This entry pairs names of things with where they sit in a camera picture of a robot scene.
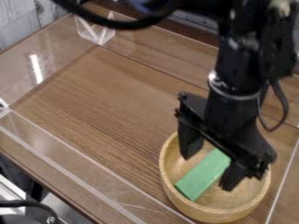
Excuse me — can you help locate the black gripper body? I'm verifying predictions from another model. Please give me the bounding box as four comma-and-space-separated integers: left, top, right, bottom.
175, 81, 276, 179

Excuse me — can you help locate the black cable bottom left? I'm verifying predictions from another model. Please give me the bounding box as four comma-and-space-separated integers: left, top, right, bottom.
0, 200, 60, 224

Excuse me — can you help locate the brown wooden bowl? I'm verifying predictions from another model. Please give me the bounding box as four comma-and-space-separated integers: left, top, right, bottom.
159, 133, 271, 224

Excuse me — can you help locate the green rectangular block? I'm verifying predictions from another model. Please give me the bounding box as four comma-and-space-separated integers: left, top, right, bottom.
174, 149, 231, 201

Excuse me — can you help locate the clear acrylic corner bracket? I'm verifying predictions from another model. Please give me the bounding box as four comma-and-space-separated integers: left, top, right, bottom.
75, 16, 116, 46

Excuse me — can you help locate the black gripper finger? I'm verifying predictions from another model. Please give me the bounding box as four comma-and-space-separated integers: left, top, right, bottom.
219, 160, 252, 192
178, 122, 204, 160

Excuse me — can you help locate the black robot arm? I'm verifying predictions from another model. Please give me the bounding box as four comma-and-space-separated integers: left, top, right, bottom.
130, 0, 299, 191

